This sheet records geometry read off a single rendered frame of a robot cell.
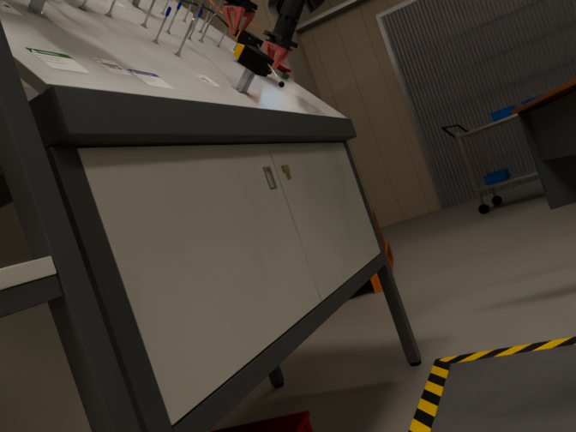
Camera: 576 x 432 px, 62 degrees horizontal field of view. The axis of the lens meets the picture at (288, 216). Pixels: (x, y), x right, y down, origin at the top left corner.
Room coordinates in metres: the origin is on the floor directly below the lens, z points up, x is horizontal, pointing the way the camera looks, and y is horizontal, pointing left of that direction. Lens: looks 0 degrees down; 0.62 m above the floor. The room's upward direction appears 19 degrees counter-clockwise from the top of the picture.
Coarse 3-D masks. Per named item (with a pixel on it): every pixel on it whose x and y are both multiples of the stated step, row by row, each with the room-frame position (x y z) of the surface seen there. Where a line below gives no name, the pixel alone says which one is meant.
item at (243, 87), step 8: (248, 48) 1.09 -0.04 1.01; (256, 48) 1.12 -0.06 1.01; (240, 56) 1.10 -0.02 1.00; (248, 56) 1.09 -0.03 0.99; (256, 56) 1.08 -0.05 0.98; (264, 56) 1.08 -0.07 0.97; (248, 64) 1.09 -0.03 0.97; (256, 64) 1.08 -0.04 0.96; (264, 64) 1.08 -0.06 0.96; (272, 64) 1.11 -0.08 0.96; (248, 72) 1.11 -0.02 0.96; (256, 72) 1.08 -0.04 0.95; (264, 72) 1.11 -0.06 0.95; (240, 80) 1.12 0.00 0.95; (248, 80) 1.11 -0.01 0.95; (240, 88) 1.12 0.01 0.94; (248, 88) 1.14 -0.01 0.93
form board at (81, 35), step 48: (48, 0) 0.92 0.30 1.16; (96, 0) 1.15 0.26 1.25; (144, 0) 1.51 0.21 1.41; (48, 48) 0.70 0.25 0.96; (96, 48) 0.82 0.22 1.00; (144, 48) 1.00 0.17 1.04; (192, 48) 1.26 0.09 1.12; (192, 96) 0.88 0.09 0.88; (240, 96) 1.08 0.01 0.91; (288, 96) 1.40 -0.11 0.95
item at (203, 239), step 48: (240, 144) 1.03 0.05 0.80; (96, 192) 0.65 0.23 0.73; (144, 192) 0.73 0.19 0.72; (192, 192) 0.83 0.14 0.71; (240, 192) 0.97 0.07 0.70; (144, 240) 0.70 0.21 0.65; (192, 240) 0.80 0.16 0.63; (240, 240) 0.92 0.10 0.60; (288, 240) 1.08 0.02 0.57; (144, 288) 0.68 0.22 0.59; (192, 288) 0.76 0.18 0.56; (240, 288) 0.87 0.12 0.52; (288, 288) 1.02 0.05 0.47; (144, 336) 0.65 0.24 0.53; (192, 336) 0.73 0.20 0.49; (240, 336) 0.83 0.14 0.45; (192, 384) 0.70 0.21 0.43
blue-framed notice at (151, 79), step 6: (132, 72) 0.81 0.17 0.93; (138, 72) 0.83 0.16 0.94; (144, 72) 0.85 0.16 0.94; (144, 78) 0.82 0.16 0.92; (150, 78) 0.84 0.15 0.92; (156, 78) 0.86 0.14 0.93; (150, 84) 0.81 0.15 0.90; (156, 84) 0.83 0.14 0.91; (162, 84) 0.85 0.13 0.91; (168, 84) 0.87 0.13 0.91
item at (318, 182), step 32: (288, 160) 1.21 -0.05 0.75; (320, 160) 1.39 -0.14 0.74; (288, 192) 1.16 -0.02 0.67; (320, 192) 1.32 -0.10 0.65; (352, 192) 1.56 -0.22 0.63; (320, 224) 1.26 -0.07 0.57; (352, 224) 1.47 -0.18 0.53; (320, 256) 1.20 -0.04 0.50; (352, 256) 1.39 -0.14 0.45; (320, 288) 1.15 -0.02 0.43
